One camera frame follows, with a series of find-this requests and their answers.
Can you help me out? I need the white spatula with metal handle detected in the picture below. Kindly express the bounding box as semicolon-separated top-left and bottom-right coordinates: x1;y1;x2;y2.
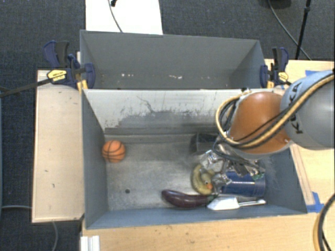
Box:
206;197;267;211

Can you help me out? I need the orange toy basketball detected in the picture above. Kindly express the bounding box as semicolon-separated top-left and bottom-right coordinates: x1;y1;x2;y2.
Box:
102;139;127;164

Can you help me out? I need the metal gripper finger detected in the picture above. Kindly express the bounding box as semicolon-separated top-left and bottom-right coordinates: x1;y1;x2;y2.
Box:
211;173;232;192
200;150;222;170

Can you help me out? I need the dark blue cylindrical can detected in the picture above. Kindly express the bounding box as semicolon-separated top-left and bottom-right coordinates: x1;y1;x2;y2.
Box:
221;170;266;198

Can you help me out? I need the grey metal bin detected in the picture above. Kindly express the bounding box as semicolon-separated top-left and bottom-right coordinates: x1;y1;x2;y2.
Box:
79;29;308;231

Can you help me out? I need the pale wood board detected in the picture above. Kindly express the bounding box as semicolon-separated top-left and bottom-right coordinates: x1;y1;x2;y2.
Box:
31;70;86;223

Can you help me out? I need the yellow rubber duck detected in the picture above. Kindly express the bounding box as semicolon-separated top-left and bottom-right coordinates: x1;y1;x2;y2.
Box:
192;164;214;196

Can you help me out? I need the purple toy eggplant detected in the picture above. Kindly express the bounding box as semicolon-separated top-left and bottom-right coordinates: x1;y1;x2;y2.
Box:
161;189;218;210

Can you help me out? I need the black cup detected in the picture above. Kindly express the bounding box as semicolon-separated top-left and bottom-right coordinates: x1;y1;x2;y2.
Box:
189;132;218;156

